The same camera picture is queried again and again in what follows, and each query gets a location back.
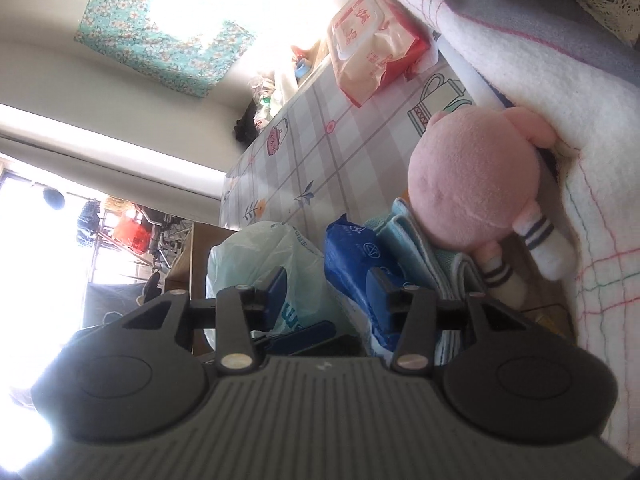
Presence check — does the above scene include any red wet wipes pack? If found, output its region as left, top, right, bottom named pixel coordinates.
left=328, top=0, right=432, bottom=107

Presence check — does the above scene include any pink plush doll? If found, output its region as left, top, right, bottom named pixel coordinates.
left=408, top=106, right=576, bottom=309

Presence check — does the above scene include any white translucent plastic bag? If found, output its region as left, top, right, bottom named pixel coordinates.
left=205, top=220, right=352, bottom=352

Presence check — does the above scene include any checked patterned floor mat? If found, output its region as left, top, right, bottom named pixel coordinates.
left=220, top=61, right=473, bottom=247

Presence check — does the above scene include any white quilted blanket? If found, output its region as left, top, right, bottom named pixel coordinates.
left=399, top=0, right=639, bottom=460

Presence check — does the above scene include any teal folded towel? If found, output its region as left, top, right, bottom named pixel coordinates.
left=366, top=198, right=486, bottom=363

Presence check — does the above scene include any brown cardboard box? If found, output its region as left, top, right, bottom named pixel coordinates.
left=164, top=222, right=235, bottom=358

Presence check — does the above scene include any blue tissue pack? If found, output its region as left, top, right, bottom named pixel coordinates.
left=324, top=214, right=407, bottom=356

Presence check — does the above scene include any teal floral curtain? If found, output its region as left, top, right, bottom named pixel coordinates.
left=75, top=0, right=300, bottom=98

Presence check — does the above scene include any grey blanket yellow pattern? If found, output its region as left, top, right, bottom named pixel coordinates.
left=444, top=0, right=639, bottom=86

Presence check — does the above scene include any grey patterned cushion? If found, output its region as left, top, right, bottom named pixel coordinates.
left=82, top=283, right=143, bottom=327

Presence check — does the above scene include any red plastic crate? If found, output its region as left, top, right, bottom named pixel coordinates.
left=112, top=214, right=151, bottom=255

